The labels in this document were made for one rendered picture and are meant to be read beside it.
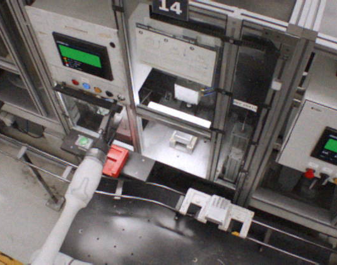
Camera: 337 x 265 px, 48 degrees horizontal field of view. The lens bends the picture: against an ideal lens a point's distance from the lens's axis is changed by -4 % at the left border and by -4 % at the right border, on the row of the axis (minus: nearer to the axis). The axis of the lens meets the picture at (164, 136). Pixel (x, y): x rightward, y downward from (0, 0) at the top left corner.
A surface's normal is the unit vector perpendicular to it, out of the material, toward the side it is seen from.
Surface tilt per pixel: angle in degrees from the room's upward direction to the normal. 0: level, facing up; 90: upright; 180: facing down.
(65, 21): 90
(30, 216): 0
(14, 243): 0
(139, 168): 0
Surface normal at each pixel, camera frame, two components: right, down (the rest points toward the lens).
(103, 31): -0.40, 0.79
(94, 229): -0.03, -0.51
